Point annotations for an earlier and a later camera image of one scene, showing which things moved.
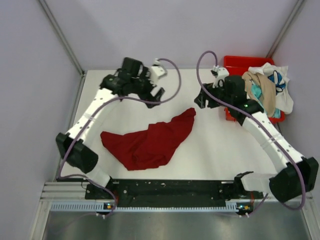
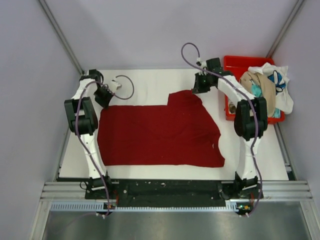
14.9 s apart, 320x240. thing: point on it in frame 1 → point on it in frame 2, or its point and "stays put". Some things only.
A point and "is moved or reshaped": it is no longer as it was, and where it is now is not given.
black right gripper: [201, 101] → [197, 88]
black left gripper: [145, 75] → [104, 103]
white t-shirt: [284, 101] stays put
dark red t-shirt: [154, 145] is moved or reshaped
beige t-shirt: [268, 90] stays put
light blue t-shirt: [257, 93] stays put
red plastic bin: [237, 65] stays put
